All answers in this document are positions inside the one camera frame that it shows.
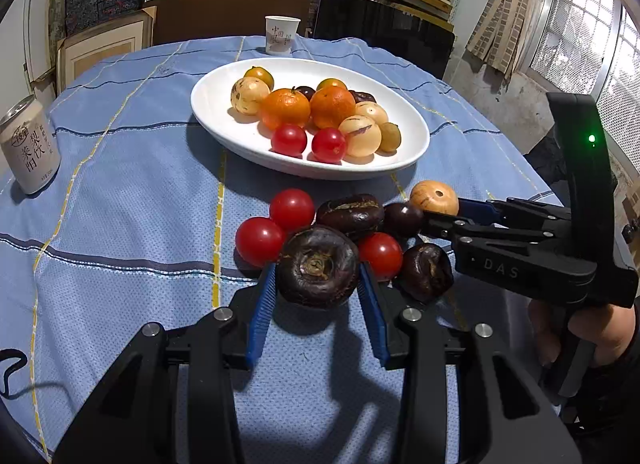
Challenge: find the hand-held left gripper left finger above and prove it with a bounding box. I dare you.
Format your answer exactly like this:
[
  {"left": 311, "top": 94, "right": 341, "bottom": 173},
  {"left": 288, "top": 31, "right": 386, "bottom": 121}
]
[{"left": 52, "top": 261, "right": 278, "bottom": 464}]

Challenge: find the white oval plate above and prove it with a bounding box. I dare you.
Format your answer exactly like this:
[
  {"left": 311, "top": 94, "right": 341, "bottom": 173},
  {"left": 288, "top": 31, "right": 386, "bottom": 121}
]
[{"left": 190, "top": 58, "right": 431, "bottom": 181}]

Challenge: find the brown wooden board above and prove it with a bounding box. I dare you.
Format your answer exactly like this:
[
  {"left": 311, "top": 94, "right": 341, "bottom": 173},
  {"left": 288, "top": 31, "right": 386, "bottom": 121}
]
[{"left": 141, "top": 0, "right": 321, "bottom": 47}]

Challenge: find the red cherry tomato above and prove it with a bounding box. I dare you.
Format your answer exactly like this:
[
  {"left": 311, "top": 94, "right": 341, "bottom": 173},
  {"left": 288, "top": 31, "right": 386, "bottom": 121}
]
[
  {"left": 357, "top": 232, "right": 404, "bottom": 281},
  {"left": 235, "top": 217, "right": 287, "bottom": 269},
  {"left": 271, "top": 124, "right": 308, "bottom": 157},
  {"left": 311, "top": 127, "right": 348, "bottom": 163},
  {"left": 269, "top": 188, "right": 317, "bottom": 232}
]

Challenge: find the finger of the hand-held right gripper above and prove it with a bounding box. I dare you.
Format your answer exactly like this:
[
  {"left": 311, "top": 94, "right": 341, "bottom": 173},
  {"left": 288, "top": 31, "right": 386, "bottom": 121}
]
[
  {"left": 457, "top": 196, "right": 571, "bottom": 225},
  {"left": 422, "top": 214, "right": 553, "bottom": 245}
]

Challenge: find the person's right forearm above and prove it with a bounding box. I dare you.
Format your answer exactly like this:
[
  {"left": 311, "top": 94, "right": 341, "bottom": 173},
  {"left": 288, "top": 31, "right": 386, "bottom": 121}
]
[{"left": 565, "top": 334, "right": 640, "bottom": 445}]

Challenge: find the pale yellow round fruit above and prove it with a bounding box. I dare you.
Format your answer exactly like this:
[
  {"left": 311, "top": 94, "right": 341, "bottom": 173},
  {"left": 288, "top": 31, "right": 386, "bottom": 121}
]
[
  {"left": 354, "top": 101, "right": 389, "bottom": 125},
  {"left": 230, "top": 76, "right": 271, "bottom": 116}
]

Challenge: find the striped pale pepino melon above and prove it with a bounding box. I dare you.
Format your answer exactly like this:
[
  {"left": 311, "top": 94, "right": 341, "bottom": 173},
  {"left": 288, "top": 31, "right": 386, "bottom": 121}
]
[{"left": 338, "top": 115, "right": 382, "bottom": 159}]

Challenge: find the blue checked tablecloth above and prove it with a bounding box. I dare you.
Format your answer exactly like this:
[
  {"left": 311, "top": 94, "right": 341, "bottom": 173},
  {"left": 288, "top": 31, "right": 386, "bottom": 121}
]
[{"left": 0, "top": 36, "right": 571, "bottom": 464}]

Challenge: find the white leaning board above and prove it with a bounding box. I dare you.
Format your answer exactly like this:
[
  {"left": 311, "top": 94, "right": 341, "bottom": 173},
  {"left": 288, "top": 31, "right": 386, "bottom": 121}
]
[{"left": 20, "top": 0, "right": 58, "bottom": 89}]

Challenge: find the brick pattern paper sheet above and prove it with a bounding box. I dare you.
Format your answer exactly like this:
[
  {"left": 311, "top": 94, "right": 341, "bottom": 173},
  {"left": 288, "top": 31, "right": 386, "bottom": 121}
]
[{"left": 466, "top": 0, "right": 548, "bottom": 79}]

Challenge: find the white drink can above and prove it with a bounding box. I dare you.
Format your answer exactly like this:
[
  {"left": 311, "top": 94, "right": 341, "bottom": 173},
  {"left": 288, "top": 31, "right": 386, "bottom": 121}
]
[{"left": 0, "top": 96, "right": 62, "bottom": 195}]

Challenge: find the white paper cup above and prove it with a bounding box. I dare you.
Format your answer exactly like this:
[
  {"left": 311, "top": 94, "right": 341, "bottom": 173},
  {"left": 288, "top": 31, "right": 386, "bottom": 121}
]
[{"left": 264, "top": 15, "right": 301, "bottom": 55}]

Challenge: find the black flat panel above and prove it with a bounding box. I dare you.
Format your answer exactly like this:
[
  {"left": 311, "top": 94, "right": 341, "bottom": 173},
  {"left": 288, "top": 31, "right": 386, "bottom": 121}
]
[{"left": 312, "top": 0, "right": 457, "bottom": 80}]

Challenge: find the aluminium frame window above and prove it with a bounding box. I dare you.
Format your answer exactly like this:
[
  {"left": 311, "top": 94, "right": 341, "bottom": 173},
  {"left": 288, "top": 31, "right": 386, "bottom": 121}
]
[{"left": 520, "top": 0, "right": 640, "bottom": 165}]

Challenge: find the orange mandarin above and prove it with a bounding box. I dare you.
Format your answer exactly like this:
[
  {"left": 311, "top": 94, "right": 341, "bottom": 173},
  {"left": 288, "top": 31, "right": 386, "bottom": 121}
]
[
  {"left": 259, "top": 88, "right": 312, "bottom": 131},
  {"left": 310, "top": 86, "right": 357, "bottom": 129}
]

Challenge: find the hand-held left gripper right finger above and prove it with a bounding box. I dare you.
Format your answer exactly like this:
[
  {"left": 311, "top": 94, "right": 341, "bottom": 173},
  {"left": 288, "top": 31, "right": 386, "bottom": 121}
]
[{"left": 357, "top": 261, "right": 583, "bottom": 464}]

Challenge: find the large pale yellow fruit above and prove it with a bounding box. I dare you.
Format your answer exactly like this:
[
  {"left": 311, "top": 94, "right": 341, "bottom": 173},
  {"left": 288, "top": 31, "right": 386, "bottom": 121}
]
[{"left": 410, "top": 180, "right": 460, "bottom": 216}]

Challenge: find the person's right hand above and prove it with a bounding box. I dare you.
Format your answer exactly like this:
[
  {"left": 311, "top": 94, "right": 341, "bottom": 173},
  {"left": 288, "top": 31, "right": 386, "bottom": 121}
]
[{"left": 529, "top": 300, "right": 638, "bottom": 367}]

